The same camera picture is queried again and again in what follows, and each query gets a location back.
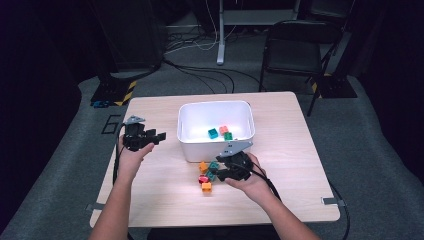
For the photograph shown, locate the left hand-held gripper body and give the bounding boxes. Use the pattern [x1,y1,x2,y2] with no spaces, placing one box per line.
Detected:
[123,115,153,153]

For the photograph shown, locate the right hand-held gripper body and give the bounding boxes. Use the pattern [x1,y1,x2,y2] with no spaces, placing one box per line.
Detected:
[215,140,254,181]

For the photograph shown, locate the white plastic bin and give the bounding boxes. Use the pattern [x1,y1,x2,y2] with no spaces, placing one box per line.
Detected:
[176,100,256,163]

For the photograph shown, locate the person's right hand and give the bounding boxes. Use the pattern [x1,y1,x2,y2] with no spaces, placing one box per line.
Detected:
[224,152,273,205]

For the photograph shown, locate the person's left hand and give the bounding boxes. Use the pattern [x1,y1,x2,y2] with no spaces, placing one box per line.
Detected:
[116,134,156,183]

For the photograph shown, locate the black stand base striped tape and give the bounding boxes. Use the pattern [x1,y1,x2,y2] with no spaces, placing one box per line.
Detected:
[90,79,138,108]
[311,73,358,99]

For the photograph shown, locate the person's dark clothing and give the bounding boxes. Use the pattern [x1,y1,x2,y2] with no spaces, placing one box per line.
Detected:
[148,224,283,240]

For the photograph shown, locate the grey tape strip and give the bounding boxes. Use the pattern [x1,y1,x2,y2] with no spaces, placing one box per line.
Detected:
[85,202,107,212]
[321,197,346,207]

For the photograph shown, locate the dark cabinet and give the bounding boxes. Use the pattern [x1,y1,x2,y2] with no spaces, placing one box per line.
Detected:
[88,0,168,73]

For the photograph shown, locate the dark curtain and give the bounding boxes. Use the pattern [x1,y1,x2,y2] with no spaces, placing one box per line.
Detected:
[346,0,424,183]
[0,0,83,234]

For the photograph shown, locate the black folding chair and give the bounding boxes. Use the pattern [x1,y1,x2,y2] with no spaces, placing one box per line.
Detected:
[259,19,346,118]

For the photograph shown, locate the left hand-held gripper cable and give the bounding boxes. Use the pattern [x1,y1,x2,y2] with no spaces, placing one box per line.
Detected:
[112,123,130,186]

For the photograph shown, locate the hand-held gripper cable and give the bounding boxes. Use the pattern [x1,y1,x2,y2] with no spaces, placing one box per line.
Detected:
[248,168,351,240]
[112,123,130,186]

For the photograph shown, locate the right hand-held gripper cable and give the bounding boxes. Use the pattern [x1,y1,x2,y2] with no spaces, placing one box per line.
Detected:
[248,168,351,240]

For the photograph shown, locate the black floor cables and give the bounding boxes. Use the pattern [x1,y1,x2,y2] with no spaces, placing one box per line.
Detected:
[163,59,265,94]

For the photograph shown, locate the white floor cables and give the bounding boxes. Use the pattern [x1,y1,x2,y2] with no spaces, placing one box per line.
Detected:
[164,0,241,55]

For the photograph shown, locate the white desk frame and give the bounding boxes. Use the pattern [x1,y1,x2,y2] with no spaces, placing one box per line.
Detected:
[216,0,301,66]

